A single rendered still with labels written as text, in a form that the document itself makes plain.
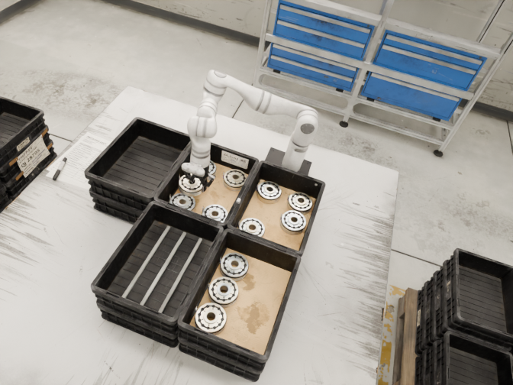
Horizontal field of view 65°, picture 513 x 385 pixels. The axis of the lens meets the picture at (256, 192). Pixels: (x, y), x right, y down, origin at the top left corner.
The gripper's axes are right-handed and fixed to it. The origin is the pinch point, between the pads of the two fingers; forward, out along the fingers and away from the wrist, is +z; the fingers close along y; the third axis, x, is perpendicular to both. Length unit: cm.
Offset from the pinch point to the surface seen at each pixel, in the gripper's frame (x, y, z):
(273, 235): 5.9, -36.0, 5.1
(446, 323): -8, -122, 38
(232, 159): -20.7, -6.6, -0.8
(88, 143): -16, 66, 19
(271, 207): -7.5, -30.5, 5.0
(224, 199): -2.4, -10.9, 5.3
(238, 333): 48, -38, 6
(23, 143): -16, 109, 38
